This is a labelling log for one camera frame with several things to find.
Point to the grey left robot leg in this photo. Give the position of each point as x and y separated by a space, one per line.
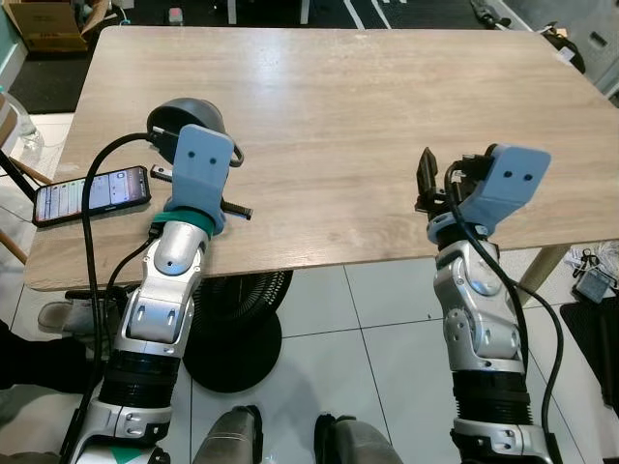
232 440

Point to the brown cardboard box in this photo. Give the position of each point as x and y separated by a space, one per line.
44 24

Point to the grey power adapter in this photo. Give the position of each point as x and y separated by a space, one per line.
592 285

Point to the black floor mat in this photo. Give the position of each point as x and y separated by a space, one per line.
592 348

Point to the black smartphone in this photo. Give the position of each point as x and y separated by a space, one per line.
92 195

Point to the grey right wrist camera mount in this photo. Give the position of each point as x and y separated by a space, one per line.
508 184

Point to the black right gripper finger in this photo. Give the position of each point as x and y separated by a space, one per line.
427 184

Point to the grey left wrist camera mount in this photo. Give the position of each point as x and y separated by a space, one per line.
198 174

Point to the light wooden table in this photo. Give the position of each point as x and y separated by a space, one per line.
338 126

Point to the black bag with tag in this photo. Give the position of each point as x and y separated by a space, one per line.
566 50

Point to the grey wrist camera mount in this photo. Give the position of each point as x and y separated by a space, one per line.
508 184
198 174

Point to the clear plastic bottle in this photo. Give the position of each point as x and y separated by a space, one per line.
21 130

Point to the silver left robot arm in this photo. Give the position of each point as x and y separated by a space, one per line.
164 309

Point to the grey robot leg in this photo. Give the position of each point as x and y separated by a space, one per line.
353 445
232 440

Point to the grey shoe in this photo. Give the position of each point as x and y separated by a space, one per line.
70 315

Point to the grey right robot leg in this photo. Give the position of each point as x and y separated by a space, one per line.
353 445

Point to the black round bowl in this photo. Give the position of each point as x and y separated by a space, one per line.
184 113

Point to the white cabinet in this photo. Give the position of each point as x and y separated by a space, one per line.
580 29

